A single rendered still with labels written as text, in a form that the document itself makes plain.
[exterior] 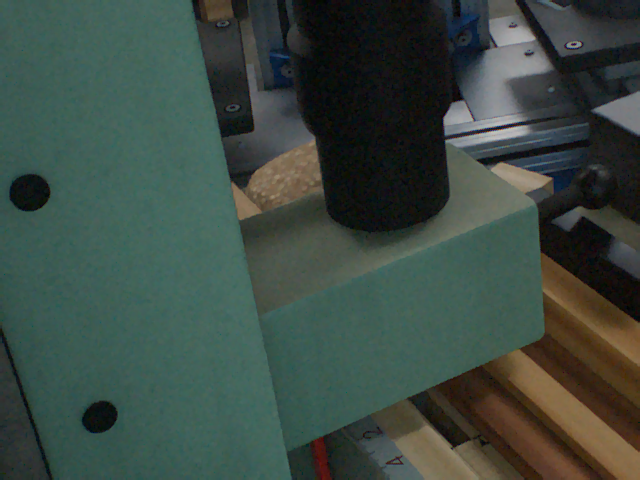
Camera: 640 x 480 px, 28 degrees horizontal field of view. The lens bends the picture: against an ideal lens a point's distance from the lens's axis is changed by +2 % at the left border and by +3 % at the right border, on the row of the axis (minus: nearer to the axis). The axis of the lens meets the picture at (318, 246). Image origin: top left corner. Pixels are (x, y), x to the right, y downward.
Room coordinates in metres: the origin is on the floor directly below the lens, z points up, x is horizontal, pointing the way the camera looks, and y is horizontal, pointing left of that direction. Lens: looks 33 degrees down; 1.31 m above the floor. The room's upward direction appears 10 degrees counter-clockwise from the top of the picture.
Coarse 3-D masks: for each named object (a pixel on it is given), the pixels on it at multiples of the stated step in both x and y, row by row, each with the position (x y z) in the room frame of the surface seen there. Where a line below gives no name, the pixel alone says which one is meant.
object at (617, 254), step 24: (528, 192) 0.50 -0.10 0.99; (576, 216) 0.47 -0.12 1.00; (552, 240) 0.47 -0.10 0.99; (576, 240) 0.45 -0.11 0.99; (600, 240) 0.45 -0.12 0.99; (576, 264) 0.45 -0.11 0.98; (600, 264) 0.44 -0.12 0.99; (624, 264) 0.43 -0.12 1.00; (600, 288) 0.44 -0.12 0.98; (624, 288) 0.42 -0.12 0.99
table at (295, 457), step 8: (296, 448) 0.46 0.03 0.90; (288, 456) 0.47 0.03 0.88; (296, 456) 0.46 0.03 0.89; (304, 456) 0.45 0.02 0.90; (296, 464) 0.46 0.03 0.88; (304, 464) 0.45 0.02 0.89; (312, 464) 0.44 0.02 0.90; (296, 472) 0.47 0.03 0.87; (304, 472) 0.45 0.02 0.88; (312, 472) 0.44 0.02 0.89
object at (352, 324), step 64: (320, 192) 0.46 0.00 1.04; (512, 192) 0.43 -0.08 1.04; (256, 256) 0.42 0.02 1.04; (320, 256) 0.41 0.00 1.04; (384, 256) 0.40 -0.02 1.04; (448, 256) 0.40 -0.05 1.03; (512, 256) 0.41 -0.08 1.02; (320, 320) 0.38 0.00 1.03; (384, 320) 0.39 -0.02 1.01; (448, 320) 0.40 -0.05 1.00; (512, 320) 0.41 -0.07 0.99; (320, 384) 0.38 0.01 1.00; (384, 384) 0.39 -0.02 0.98
